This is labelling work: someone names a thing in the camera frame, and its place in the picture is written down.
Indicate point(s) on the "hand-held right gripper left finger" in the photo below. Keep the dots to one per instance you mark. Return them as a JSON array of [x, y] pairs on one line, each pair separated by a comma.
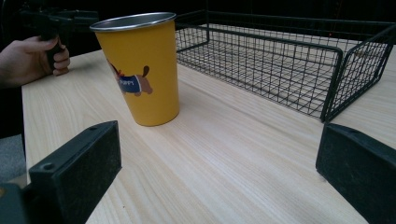
[[77, 174]]

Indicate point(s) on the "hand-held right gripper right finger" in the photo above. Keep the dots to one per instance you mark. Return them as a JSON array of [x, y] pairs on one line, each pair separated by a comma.
[[358, 168]]

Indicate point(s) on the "yellow cup with dog print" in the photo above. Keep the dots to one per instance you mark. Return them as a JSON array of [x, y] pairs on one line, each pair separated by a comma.
[[149, 56]]

